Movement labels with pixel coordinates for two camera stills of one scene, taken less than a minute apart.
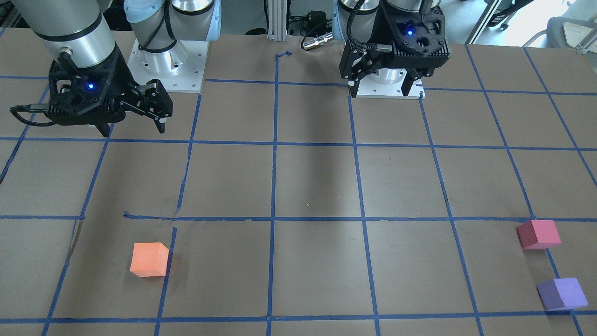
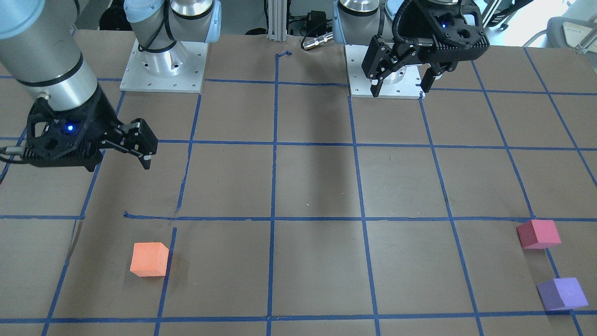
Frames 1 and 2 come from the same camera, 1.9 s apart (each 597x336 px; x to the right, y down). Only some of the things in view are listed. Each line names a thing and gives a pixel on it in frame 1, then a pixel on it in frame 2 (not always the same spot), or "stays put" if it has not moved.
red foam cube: (538, 234) stays put
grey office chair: (563, 32) stays put
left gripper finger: (350, 53) → (382, 57)
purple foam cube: (562, 293) stays put
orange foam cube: (149, 259) stays put
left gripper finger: (412, 75) → (436, 69)
